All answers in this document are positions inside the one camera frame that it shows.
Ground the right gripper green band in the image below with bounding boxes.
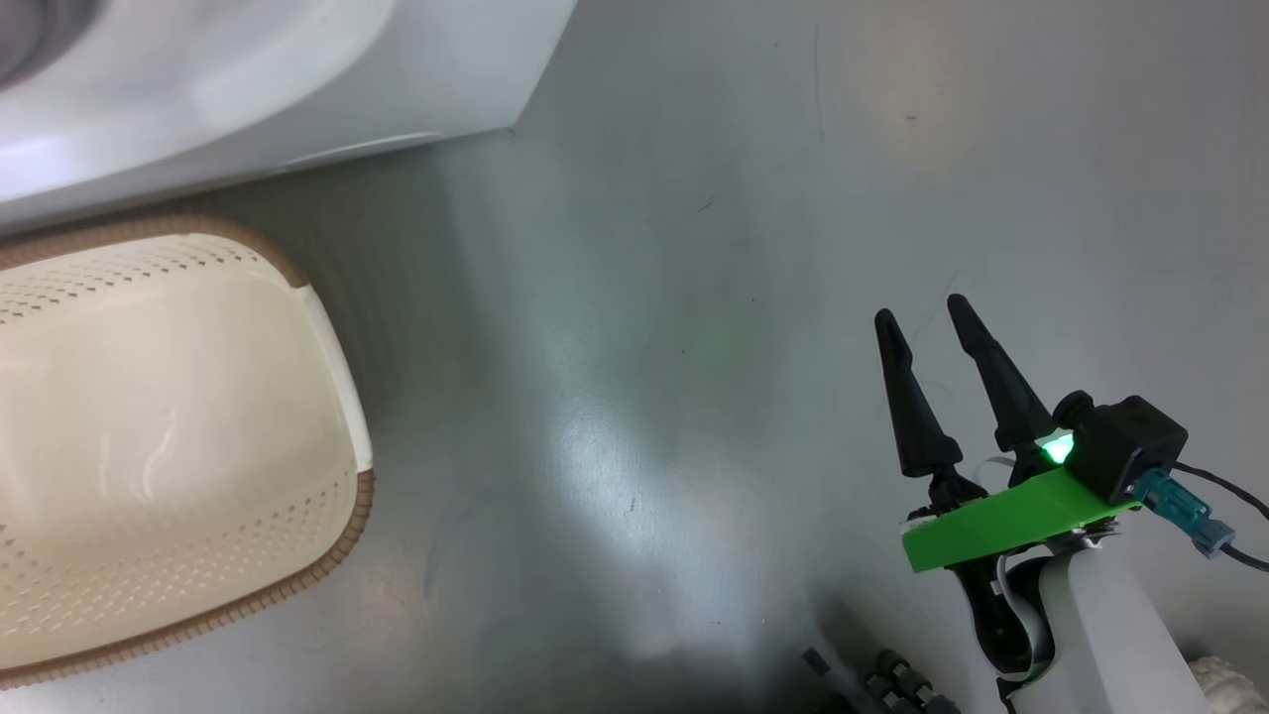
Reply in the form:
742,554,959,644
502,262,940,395
873,294,1143,687

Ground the white front-load washing machine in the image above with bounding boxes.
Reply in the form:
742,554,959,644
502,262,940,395
0,0,579,235

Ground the round white filter cover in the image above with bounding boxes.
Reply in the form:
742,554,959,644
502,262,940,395
286,129,444,168

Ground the cream perforated laundry basket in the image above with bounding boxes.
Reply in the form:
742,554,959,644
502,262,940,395
0,213,376,691

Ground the teal right camera connector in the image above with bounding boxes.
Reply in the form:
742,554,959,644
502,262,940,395
1135,468,1239,557

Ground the thin black right camera cable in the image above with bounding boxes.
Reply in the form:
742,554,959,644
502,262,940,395
1175,461,1269,574

